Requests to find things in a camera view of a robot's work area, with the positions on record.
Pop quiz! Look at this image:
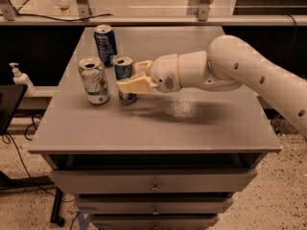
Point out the dark blue Pepsi can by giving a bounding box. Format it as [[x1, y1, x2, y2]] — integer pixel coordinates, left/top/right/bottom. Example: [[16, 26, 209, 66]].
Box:
[[94, 25, 117, 67]]

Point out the blue silver Red Bull can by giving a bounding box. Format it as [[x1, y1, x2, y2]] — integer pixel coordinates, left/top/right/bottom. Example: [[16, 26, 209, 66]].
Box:
[[113, 53, 137, 105]]

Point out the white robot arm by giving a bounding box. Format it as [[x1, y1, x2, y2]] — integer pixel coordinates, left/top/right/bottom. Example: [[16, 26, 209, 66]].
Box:
[[117, 35, 307, 135]]

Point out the top grey drawer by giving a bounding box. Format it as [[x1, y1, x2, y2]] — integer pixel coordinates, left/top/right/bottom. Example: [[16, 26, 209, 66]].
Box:
[[50, 168, 257, 195]]

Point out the black side table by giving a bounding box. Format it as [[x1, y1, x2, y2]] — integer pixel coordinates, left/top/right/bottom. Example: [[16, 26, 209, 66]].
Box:
[[0, 84, 27, 135]]

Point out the bottom grey drawer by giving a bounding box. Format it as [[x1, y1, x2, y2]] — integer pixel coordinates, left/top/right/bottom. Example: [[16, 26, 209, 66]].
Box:
[[91, 215, 219, 230]]

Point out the white pump soap bottle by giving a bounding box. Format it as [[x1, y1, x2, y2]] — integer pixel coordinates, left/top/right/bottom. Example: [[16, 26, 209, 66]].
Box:
[[10, 62, 35, 96]]

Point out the black floor cable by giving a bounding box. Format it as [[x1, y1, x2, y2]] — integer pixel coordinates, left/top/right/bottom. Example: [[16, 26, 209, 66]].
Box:
[[1, 113, 76, 230]]

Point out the grey drawer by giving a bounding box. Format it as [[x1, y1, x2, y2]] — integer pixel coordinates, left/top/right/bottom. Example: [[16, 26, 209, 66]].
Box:
[[77, 196, 233, 215], [50, 168, 257, 195], [91, 215, 219, 230]]

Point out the metal window rail frame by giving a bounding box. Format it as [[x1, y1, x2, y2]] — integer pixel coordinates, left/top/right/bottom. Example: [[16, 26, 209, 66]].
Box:
[[0, 0, 307, 26]]

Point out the white green 7up can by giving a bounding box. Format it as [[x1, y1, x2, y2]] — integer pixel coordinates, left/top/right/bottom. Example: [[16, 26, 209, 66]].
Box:
[[79, 56, 110, 104]]

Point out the middle grey drawer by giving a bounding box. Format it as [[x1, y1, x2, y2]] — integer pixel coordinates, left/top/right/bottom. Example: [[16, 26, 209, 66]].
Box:
[[77, 196, 233, 215]]

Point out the grey drawer cabinet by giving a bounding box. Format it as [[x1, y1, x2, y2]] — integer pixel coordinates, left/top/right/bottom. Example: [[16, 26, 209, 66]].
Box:
[[28, 25, 282, 230]]

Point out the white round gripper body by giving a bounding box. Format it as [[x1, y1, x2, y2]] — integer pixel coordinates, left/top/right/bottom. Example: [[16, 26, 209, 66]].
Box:
[[151, 54, 181, 93]]

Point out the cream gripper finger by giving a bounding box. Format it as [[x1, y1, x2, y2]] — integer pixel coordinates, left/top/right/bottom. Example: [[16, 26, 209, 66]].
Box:
[[134, 60, 154, 75], [116, 75, 158, 94]]

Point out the black cable on rail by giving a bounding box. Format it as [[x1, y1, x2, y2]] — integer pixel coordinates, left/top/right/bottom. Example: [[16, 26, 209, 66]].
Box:
[[0, 0, 113, 22]]

